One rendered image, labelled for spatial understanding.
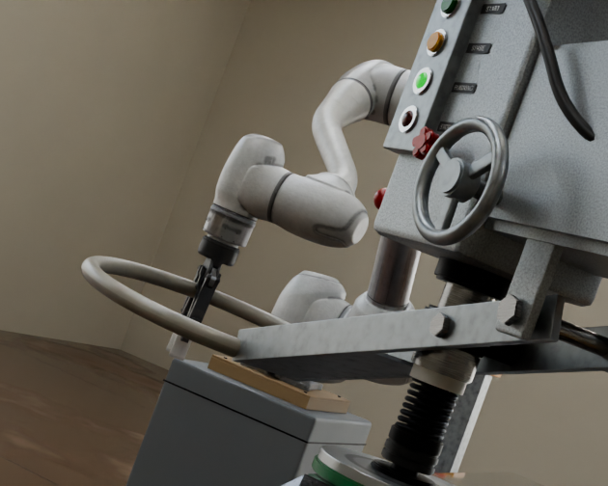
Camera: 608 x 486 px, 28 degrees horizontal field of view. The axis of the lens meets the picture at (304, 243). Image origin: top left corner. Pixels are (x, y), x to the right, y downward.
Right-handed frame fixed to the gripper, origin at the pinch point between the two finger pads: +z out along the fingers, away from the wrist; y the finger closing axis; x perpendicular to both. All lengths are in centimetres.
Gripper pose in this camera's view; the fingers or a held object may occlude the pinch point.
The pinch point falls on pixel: (180, 339)
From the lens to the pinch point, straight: 230.9
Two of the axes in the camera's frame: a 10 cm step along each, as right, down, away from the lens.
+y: 2.1, 1.1, -9.7
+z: -3.9, 9.2, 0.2
